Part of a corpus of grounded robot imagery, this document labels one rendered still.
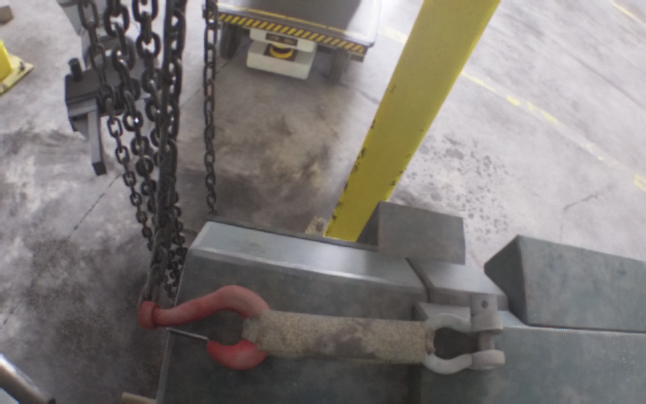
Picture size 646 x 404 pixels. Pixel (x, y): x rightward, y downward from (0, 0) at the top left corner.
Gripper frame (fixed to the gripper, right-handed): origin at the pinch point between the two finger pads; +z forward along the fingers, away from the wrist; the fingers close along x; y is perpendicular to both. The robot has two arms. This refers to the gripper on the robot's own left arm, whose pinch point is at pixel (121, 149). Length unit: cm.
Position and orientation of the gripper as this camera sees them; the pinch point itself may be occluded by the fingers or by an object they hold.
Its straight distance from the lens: 50.4
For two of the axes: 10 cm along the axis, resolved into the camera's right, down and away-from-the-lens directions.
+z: 4.0, 8.3, -4.0
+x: 8.9, -2.5, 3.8
